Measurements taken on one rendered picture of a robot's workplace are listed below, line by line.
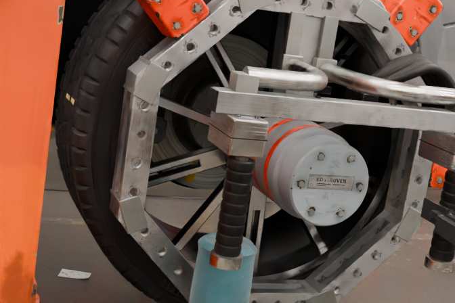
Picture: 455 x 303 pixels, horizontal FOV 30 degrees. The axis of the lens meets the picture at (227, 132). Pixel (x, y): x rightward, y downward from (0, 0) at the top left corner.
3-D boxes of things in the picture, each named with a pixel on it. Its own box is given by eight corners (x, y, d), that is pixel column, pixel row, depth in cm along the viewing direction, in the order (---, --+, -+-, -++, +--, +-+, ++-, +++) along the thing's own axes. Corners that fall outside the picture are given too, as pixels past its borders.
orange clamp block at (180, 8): (197, 8, 133) (164, -39, 130) (213, 13, 126) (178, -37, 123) (162, 36, 132) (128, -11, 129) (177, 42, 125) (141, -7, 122)
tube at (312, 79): (296, 80, 134) (307, 13, 132) (353, 104, 116) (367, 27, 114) (190, 69, 128) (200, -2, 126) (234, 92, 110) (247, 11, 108)
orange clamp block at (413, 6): (387, 41, 146) (421, 3, 147) (412, 48, 139) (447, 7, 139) (362, 14, 143) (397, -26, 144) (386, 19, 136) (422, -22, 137)
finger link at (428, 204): (451, 232, 121) (447, 232, 120) (424, 216, 127) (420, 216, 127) (456, 212, 120) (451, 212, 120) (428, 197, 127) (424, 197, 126)
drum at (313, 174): (305, 191, 146) (318, 111, 144) (365, 232, 127) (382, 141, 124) (229, 187, 141) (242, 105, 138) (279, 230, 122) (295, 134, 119)
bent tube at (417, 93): (403, 90, 141) (415, 28, 139) (472, 115, 124) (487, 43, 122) (308, 81, 135) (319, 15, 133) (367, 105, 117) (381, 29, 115)
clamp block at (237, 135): (240, 142, 118) (245, 105, 117) (264, 159, 110) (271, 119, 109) (206, 140, 117) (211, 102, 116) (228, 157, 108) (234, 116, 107)
